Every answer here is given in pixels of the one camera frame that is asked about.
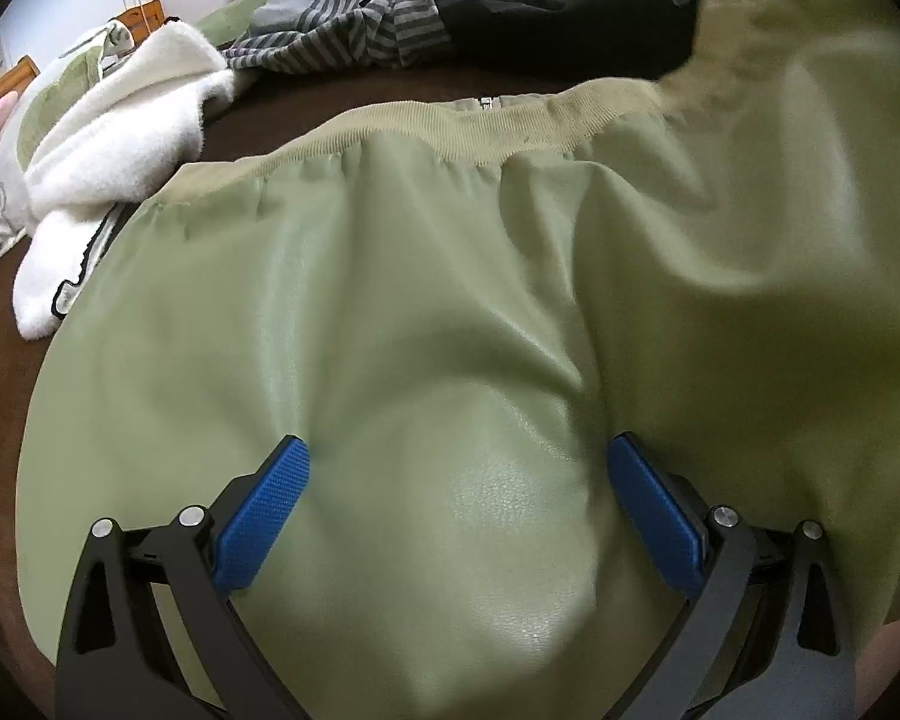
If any white fluffy fleece garment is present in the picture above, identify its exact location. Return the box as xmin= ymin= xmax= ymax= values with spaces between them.
xmin=13 ymin=21 xmax=237 ymax=340

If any wooden headboard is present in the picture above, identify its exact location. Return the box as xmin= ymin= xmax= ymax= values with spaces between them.
xmin=0 ymin=55 xmax=42 ymax=140

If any green panda print duvet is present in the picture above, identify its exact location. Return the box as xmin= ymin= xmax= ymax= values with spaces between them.
xmin=193 ymin=0 xmax=268 ymax=49

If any bear print pillow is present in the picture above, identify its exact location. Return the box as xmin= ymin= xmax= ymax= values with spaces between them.
xmin=0 ymin=20 xmax=136 ymax=259

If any olive green zip jacket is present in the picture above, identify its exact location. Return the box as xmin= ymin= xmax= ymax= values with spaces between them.
xmin=16 ymin=0 xmax=900 ymax=718

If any black garment pile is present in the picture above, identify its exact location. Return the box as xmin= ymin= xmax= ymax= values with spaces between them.
xmin=421 ymin=0 xmax=704 ymax=82

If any grey striped garment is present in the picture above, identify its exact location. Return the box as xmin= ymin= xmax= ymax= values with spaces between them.
xmin=222 ymin=0 xmax=450 ymax=75

